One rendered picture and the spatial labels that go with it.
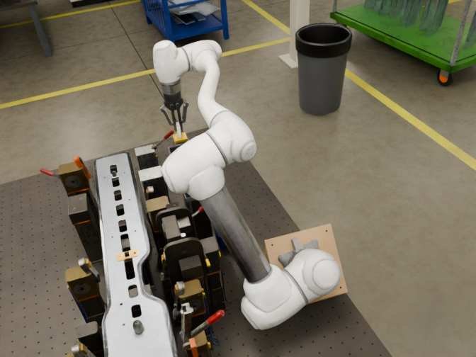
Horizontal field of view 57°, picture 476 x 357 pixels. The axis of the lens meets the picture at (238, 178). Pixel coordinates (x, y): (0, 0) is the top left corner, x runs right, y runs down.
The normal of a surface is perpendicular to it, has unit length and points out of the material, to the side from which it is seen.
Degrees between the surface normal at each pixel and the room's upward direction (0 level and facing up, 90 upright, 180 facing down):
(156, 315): 0
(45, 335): 0
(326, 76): 93
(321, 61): 93
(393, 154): 0
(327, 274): 44
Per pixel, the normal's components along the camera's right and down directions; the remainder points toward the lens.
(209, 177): 0.39, 0.29
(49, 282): -0.07, -0.77
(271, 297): 0.21, 0.22
